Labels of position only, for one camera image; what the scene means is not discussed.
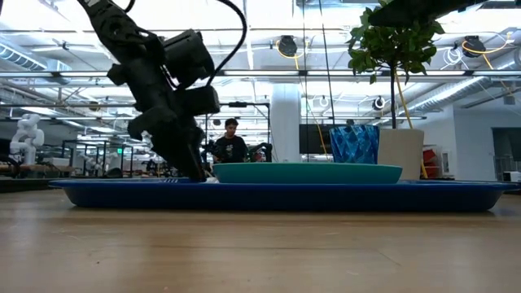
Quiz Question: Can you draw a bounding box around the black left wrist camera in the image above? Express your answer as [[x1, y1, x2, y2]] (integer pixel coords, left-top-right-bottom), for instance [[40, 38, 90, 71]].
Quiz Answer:
[[177, 84, 221, 118]]

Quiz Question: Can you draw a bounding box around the white building column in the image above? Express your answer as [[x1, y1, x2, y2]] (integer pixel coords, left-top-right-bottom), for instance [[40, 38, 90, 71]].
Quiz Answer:
[[270, 83, 303, 164]]

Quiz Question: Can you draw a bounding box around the turquoise round plate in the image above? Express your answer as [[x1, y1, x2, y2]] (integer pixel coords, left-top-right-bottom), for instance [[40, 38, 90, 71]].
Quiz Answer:
[[212, 162, 404, 186]]

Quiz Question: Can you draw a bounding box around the black monitor screen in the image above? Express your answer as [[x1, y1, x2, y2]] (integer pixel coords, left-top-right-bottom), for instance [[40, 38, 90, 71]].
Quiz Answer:
[[299, 124, 333, 155]]

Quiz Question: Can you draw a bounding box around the thin black hanging cable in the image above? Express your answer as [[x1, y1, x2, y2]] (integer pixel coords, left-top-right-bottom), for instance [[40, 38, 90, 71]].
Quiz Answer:
[[318, 0, 337, 127]]

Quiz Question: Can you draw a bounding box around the green leafy plant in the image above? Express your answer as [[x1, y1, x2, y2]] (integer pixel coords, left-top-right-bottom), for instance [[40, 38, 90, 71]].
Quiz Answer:
[[347, 0, 448, 130]]

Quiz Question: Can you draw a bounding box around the person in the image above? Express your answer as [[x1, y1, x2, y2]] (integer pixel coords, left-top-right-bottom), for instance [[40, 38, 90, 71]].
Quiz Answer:
[[210, 117, 250, 164]]

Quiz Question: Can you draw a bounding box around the blue plastic tray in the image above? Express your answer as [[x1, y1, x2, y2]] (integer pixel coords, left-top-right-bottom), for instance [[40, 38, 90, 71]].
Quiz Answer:
[[47, 177, 521, 213]]

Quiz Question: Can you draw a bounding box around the white robot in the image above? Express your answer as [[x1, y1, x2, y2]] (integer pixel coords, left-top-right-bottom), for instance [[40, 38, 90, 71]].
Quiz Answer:
[[8, 113, 46, 166]]

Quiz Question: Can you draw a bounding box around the black left camera cable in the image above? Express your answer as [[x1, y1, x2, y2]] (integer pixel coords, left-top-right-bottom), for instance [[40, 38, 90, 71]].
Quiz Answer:
[[205, 0, 248, 89]]

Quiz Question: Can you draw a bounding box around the red storage bin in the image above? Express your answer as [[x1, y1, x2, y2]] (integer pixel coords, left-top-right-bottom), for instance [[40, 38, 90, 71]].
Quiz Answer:
[[422, 148, 443, 179]]

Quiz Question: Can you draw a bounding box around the blue translucent cup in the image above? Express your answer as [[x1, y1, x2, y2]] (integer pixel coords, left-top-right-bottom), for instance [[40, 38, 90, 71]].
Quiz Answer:
[[328, 124, 381, 165]]

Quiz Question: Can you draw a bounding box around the white plant pot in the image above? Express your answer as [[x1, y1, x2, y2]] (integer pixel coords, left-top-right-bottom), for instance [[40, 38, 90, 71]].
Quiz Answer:
[[377, 128, 426, 181]]

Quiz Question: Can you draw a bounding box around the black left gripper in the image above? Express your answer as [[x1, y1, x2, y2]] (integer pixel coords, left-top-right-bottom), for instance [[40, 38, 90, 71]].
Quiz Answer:
[[128, 87, 207, 181]]

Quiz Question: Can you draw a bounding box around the black aluminium frame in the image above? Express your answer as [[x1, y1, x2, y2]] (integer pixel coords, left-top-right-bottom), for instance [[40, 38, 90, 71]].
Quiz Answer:
[[0, 177, 56, 194]]

